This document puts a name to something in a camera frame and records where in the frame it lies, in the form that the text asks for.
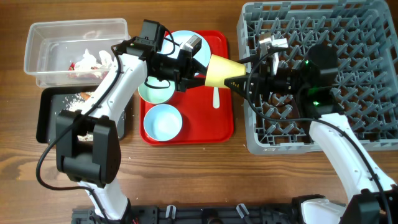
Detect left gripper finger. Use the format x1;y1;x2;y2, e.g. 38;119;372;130
182;78;205;90
192;58;207;76

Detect white rice grains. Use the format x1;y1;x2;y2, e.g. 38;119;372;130
63;93;93;142

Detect white tissue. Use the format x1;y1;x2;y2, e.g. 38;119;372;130
76;49;113;71

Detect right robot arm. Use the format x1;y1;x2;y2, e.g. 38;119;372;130
209;44;397;223

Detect grey dishwasher rack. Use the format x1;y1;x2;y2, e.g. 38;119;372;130
237;1;397;151

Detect orange carrot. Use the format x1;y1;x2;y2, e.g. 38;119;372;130
80;92;91;100

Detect clear plastic waste bin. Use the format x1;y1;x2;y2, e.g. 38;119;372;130
24;18;129;88

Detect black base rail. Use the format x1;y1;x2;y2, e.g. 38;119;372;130
70;203;348;224

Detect black waste tray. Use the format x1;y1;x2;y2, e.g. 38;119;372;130
35;84;127;144

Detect light blue bowl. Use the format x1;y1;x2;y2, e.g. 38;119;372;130
143;104;183;142

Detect red snack wrapper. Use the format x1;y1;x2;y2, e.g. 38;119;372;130
67;62;109;80

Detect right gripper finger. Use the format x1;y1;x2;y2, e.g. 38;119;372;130
238;47;288;64
224;75;251;99

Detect light blue plate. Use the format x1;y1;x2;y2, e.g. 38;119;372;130
159;30;211;67

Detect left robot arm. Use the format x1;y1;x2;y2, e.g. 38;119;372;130
56;20;206;223

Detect red serving tray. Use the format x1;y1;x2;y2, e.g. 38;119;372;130
139;30;234;146

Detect white plastic spoon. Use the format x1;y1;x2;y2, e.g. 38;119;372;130
212;87;220;109

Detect yellow plastic cup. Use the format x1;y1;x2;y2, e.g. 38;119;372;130
205;54;246;88

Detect green bowl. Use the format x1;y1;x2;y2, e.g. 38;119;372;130
138;77;175;105

